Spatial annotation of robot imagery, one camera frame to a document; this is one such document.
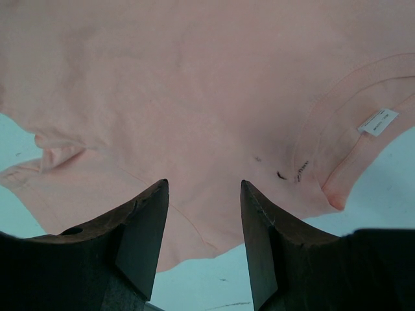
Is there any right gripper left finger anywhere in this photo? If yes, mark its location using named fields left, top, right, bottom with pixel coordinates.
left=1, top=179, right=169, bottom=310

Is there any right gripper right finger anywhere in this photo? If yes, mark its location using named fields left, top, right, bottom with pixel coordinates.
left=240, top=181, right=414, bottom=311

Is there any pink t shirt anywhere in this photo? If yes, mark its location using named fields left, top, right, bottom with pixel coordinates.
left=1, top=1, right=414, bottom=271

